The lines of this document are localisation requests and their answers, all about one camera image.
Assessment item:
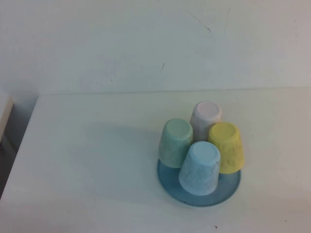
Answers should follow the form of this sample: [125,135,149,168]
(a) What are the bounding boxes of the blue round cup stand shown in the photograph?
[155,157,242,207]

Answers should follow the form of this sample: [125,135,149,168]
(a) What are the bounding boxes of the white board with beige edge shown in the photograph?
[0,93,14,141]

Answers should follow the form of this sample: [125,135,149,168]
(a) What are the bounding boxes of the light blue plastic cup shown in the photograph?
[178,141,222,196]

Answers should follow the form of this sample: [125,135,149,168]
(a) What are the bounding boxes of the green plastic cup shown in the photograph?
[158,118,194,168]

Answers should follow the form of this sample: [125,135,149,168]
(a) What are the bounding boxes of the yellow plastic cup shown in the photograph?
[207,122,245,175]

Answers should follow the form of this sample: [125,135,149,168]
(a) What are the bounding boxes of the pink plastic cup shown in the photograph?
[190,100,223,143]

